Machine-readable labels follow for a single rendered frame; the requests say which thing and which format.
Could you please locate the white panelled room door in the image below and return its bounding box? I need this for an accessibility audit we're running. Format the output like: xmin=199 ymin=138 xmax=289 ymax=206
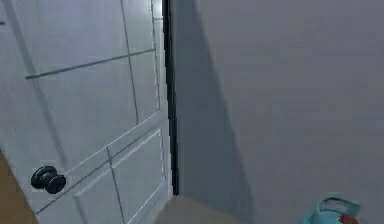
xmin=0 ymin=0 xmax=174 ymax=224

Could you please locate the black round door knob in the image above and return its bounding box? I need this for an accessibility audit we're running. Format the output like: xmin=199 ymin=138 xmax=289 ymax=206
xmin=30 ymin=165 xmax=67 ymax=195

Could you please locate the teal container with red mark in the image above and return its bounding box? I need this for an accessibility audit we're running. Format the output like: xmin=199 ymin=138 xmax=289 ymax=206
xmin=298 ymin=195 xmax=363 ymax=224

